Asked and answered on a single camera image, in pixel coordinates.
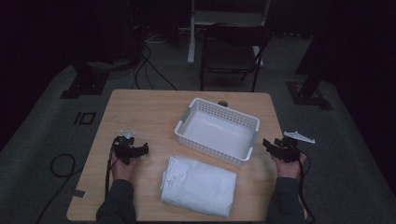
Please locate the person's left hand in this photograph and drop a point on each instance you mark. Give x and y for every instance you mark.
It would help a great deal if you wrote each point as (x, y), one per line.
(123, 170)

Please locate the dark stand with flat base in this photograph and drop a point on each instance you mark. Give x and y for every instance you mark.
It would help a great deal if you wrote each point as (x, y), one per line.
(85, 84)
(309, 93)

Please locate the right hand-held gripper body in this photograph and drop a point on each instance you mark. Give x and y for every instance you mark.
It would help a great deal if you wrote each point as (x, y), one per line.
(288, 149)

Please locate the black folding chair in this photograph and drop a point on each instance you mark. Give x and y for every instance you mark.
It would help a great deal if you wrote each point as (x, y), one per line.
(232, 56)

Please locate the white plastic basket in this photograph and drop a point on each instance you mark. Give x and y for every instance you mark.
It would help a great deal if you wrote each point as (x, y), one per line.
(218, 137)

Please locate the person's right hand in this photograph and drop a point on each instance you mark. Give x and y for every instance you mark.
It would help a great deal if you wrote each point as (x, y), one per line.
(288, 170)

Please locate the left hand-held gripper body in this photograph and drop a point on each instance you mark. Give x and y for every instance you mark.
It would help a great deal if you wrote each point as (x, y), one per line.
(124, 146)

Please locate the white cloth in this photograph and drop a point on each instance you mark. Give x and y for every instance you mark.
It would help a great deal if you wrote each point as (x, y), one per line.
(199, 186)

